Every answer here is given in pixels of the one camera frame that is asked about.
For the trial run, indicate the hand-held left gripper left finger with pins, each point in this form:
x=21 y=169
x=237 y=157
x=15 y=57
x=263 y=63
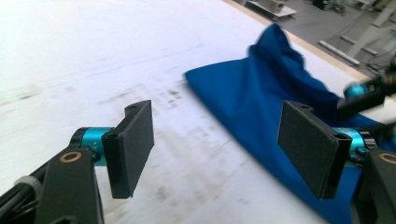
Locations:
x=134 y=149

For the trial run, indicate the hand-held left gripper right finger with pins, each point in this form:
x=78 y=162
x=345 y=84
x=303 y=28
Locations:
x=308 y=146

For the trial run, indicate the blue t-shirt with white print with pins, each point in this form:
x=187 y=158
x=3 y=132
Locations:
x=249 y=102

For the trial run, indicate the white metal stand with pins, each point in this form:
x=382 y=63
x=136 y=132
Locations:
x=341 y=51

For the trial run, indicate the white table mat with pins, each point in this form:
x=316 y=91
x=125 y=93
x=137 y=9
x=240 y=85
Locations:
x=93 y=56

